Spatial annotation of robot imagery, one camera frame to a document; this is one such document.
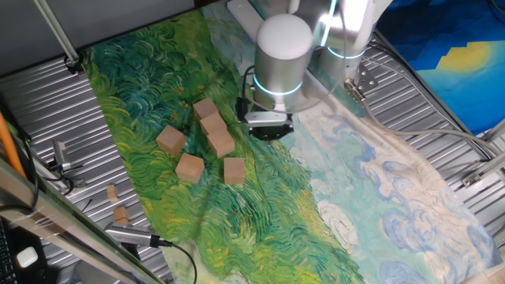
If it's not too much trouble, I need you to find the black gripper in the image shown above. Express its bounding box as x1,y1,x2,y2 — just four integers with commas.
248,122,296,142

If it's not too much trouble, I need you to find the wooden cube block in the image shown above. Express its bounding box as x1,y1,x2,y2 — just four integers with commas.
199,112,228,136
223,157,246,186
155,125,187,158
193,97,219,120
207,129,236,159
174,153,206,185

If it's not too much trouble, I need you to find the green blue painted cloth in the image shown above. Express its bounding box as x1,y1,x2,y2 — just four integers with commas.
80,0,504,284

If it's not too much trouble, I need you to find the metal base mounting plate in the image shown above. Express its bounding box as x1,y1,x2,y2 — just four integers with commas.
350,62,380,95

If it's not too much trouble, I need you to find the white power strip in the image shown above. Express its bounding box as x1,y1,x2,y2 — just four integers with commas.
226,0,265,43

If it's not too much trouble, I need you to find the blue yellow painted cloth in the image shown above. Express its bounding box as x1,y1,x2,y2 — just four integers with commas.
374,0,505,135

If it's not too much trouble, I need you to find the black pole clamp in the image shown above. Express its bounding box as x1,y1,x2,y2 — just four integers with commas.
62,53,86,76

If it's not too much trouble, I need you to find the aluminium pole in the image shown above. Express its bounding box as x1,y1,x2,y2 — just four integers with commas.
33,0,82,66

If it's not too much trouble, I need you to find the orange tube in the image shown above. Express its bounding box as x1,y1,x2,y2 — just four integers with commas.
0,112,27,178

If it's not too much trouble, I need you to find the white charging case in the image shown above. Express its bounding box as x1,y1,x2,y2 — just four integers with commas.
16,246,39,269

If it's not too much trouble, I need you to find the black keyboard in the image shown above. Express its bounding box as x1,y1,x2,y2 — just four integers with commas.
0,219,19,284

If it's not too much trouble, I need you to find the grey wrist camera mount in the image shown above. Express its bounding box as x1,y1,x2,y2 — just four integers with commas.
244,110,293,126

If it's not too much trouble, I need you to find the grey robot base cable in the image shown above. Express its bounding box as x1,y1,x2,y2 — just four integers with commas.
343,77,502,163

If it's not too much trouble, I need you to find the silver depth camera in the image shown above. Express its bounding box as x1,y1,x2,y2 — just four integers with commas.
104,222,159,249

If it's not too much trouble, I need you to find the small metal corner bracket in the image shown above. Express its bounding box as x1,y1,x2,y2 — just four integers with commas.
461,171,483,189

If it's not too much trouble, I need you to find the aluminium profile rail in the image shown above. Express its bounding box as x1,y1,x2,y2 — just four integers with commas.
461,151,505,186

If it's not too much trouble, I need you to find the aluminium frame bar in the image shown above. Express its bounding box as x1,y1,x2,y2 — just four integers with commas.
0,157,166,284

